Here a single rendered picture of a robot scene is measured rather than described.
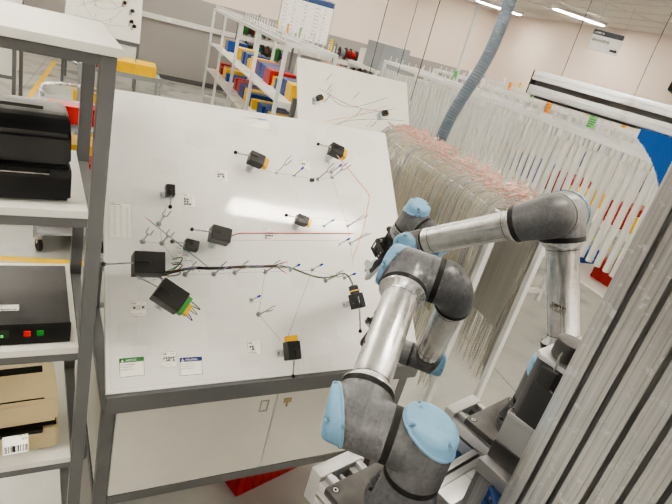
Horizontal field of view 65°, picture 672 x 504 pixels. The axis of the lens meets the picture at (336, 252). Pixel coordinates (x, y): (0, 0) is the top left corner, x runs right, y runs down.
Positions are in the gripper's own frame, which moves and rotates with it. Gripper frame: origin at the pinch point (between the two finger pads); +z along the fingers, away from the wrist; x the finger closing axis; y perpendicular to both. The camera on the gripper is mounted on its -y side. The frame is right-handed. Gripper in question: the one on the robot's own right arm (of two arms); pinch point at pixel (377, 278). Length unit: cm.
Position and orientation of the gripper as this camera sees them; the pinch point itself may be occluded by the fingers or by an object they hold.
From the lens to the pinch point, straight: 189.1
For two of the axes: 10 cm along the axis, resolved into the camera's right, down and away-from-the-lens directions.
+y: -4.0, -7.6, 5.1
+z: -3.6, 6.4, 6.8
